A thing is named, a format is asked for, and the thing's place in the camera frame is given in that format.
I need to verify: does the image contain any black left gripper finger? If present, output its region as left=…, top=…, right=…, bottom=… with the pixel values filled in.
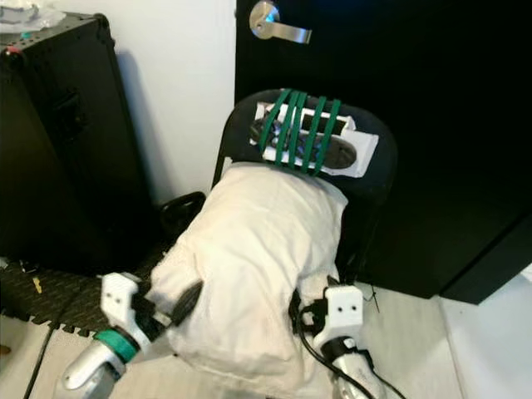
left=170, top=279, right=204, bottom=327

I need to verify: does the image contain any white pillow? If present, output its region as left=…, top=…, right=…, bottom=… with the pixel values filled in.
left=145, top=162, right=350, bottom=399

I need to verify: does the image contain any black folding chair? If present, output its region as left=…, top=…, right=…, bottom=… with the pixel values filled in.
left=214, top=87, right=398, bottom=283

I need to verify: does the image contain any black round weight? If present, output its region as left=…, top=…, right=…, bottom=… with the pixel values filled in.
left=158, top=191, right=207, bottom=242

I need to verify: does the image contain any black foam floor mat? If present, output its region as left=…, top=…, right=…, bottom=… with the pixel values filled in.
left=0, top=258, right=167, bottom=337

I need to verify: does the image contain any black hard case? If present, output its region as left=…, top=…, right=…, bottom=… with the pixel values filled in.
left=0, top=12, right=159, bottom=275

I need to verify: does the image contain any black door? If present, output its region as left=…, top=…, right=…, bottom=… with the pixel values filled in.
left=234, top=0, right=532, bottom=304

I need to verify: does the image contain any clear plastic bag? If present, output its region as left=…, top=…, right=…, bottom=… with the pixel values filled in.
left=0, top=0, right=67, bottom=34

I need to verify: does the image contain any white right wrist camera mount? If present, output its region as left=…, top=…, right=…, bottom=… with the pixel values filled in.
left=323, top=285, right=365, bottom=343

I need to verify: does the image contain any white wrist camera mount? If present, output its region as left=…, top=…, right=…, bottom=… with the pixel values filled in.
left=100, top=272, right=146, bottom=337
left=323, top=285, right=365, bottom=343

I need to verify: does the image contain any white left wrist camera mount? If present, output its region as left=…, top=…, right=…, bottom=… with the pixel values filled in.
left=100, top=272, right=146, bottom=337

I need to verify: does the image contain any black floor cable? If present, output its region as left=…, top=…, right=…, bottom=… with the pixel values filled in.
left=23, top=316, right=63, bottom=399

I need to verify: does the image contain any white strapped device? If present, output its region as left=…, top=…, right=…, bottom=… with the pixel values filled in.
left=249, top=101, right=381, bottom=179

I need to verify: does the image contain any green strap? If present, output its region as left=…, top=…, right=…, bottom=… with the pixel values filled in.
left=274, top=90, right=308, bottom=165
left=298, top=95, right=328, bottom=174
left=313, top=98, right=343, bottom=177
left=258, top=87, right=293, bottom=154

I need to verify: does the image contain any silver door lever handle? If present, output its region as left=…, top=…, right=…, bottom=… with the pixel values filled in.
left=249, top=0, right=313, bottom=45

